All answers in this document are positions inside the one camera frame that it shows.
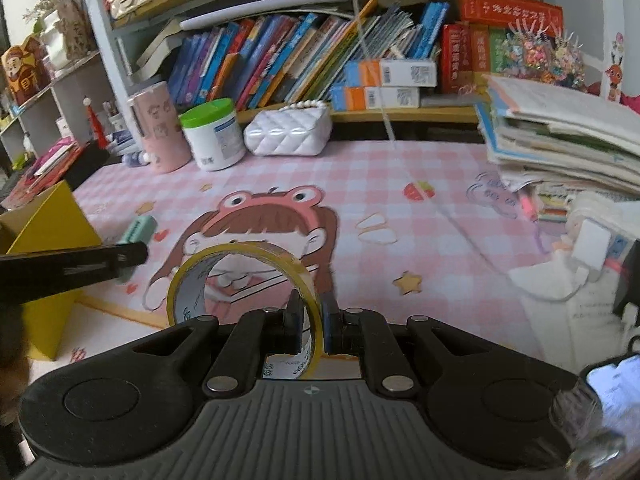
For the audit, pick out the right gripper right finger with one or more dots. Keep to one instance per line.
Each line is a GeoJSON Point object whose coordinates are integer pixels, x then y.
{"type": "Point", "coordinates": [366, 335]}

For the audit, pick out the fortune god figurine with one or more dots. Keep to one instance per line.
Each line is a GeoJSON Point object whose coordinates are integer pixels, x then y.
{"type": "Point", "coordinates": [25, 72]}

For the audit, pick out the white quilted purse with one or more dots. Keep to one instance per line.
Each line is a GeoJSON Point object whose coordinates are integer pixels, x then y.
{"type": "Point", "coordinates": [299, 129]}

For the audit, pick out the red book box set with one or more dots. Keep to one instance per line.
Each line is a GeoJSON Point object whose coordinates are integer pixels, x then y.
{"type": "Point", "coordinates": [473, 36]}

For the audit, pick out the pink cylindrical humidifier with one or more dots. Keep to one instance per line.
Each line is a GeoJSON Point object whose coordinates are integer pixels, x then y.
{"type": "Point", "coordinates": [161, 132]}

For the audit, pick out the yellow cardboard box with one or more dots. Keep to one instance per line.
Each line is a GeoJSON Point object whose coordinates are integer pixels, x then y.
{"type": "Point", "coordinates": [50, 223]}

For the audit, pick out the stack of papers and books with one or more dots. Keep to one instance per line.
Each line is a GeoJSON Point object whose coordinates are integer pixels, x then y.
{"type": "Point", "coordinates": [552, 144]}

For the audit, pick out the white orange box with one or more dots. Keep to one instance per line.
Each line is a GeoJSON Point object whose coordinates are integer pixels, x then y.
{"type": "Point", "coordinates": [391, 73]}
{"type": "Point", "coordinates": [354, 99]}

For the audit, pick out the white orange box lower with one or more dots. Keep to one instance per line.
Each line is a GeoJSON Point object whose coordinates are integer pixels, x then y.
{"type": "Point", "coordinates": [354, 99]}

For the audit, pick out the yellow tape roll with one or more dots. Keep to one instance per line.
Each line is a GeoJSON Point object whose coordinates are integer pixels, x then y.
{"type": "Point", "coordinates": [235, 278]}

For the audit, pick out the small green toy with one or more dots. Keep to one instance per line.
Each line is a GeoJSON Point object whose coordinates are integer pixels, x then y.
{"type": "Point", "coordinates": [141, 231]}

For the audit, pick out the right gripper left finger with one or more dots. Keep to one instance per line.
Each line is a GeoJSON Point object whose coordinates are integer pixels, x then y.
{"type": "Point", "coordinates": [258, 334]}

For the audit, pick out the white power strip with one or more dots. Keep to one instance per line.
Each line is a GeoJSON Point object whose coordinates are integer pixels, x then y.
{"type": "Point", "coordinates": [600, 229]}

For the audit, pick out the white jar green lid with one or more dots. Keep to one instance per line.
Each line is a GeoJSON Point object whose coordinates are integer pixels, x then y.
{"type": "Point", "coordinates": [214, 134]}

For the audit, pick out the white orange box upper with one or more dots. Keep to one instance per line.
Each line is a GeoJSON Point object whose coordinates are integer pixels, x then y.
{"type": "Point", "coordinates": [391, 73]}

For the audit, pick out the row of leaning books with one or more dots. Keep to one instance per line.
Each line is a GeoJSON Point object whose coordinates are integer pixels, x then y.
{"type": "Point", "coordinates": [258, 60]}

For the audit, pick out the pink checkered tablecloth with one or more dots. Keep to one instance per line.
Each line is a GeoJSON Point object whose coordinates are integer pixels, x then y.
{"type": "Point", "coordinates": [401, 228]}

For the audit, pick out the red folder on keyboard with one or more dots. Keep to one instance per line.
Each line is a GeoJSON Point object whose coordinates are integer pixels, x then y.
{"type": "Point", "coordinates": [45, 172]}

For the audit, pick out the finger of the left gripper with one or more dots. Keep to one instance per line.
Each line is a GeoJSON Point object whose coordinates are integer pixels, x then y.
{"type": "Point", "coordinates": [96, 265]}

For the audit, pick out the black smartphone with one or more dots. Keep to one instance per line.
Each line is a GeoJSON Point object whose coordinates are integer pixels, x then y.
{"type": "Point", "coordinates": [616, 383]}

